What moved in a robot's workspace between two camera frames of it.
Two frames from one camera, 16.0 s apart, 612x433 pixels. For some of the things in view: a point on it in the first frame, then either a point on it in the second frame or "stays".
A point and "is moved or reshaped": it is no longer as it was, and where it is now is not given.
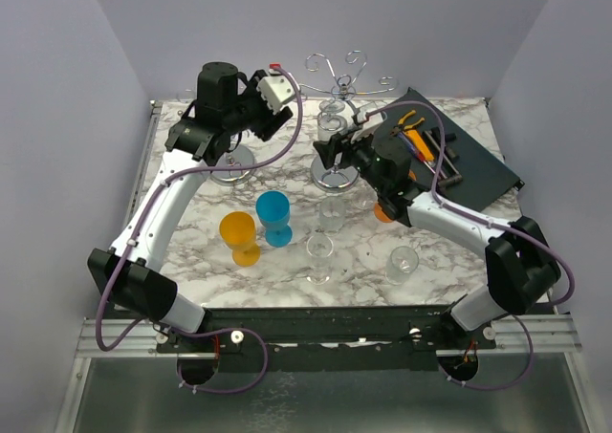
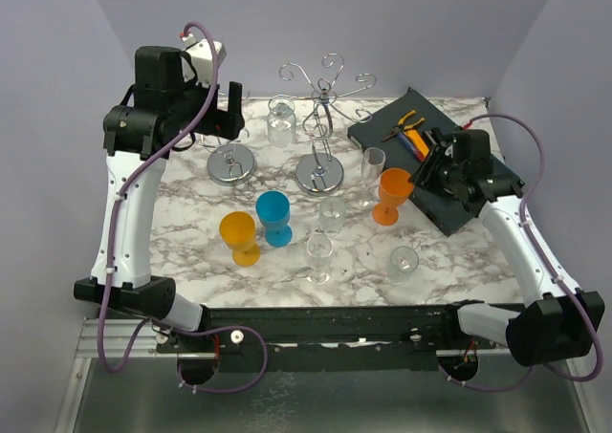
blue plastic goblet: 273,209 stays
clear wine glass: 332,213 stays
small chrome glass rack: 237,156 stays
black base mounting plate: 325,338 stays
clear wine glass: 331,122 is moved or reshaped
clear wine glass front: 320,249 stays
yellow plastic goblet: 237,231 stays
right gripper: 339,143 → 426,175
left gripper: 271,123 → 224,122
